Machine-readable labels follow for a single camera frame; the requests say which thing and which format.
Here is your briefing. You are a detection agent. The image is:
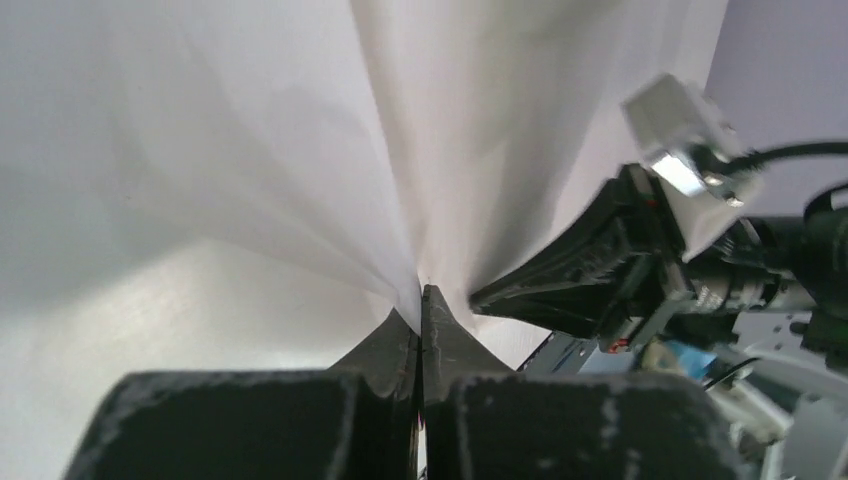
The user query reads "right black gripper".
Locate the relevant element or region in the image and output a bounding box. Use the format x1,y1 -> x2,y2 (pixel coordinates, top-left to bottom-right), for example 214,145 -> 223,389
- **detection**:
469,164 -> 782,352

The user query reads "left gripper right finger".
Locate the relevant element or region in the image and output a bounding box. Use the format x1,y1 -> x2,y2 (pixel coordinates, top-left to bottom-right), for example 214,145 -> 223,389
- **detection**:
421,285 -> 746,479

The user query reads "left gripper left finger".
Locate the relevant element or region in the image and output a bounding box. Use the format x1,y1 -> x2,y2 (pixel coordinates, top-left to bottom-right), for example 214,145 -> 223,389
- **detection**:
65,313 -> 419,479

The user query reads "white wrapping paper sheet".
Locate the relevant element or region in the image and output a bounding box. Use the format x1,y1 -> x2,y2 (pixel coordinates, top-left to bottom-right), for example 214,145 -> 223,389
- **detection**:
1,1 -> 727,479

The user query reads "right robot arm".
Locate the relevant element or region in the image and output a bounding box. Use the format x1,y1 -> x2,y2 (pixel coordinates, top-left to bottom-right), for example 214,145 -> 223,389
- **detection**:
469,164 -> 847,479

